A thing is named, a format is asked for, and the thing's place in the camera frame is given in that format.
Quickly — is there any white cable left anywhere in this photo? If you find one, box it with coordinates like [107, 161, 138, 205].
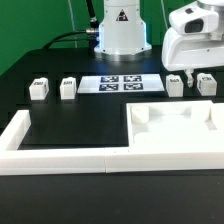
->
[67, 0, 78, 49]

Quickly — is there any black cable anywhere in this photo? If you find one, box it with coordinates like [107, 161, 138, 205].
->
[44, 0, 101, 50]

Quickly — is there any white cable right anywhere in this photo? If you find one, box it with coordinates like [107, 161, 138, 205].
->
[160, 0, 169, 33]

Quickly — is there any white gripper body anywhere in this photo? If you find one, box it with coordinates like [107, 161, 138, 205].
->
[162, 3, 224, 71]

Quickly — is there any white square tabletop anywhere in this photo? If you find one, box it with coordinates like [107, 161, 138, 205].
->
[126, 100, 224, 152]

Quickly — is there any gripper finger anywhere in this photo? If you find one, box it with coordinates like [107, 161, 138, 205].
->
[185, 69, 194, 88]

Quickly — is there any white cable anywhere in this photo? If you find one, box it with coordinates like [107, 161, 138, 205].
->
[67, 0, 78, 49]
[160, 0, 169, 33]

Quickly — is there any white U-shaped obstacle fence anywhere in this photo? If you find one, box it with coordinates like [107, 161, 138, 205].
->
[0, 110, 224, 175]

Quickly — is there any white marker plate with tags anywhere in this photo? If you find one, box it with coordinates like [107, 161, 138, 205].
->
[78, 74, 164, 94]

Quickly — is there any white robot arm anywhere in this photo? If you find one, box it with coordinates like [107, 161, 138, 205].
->
[94, 0, 224, 86]

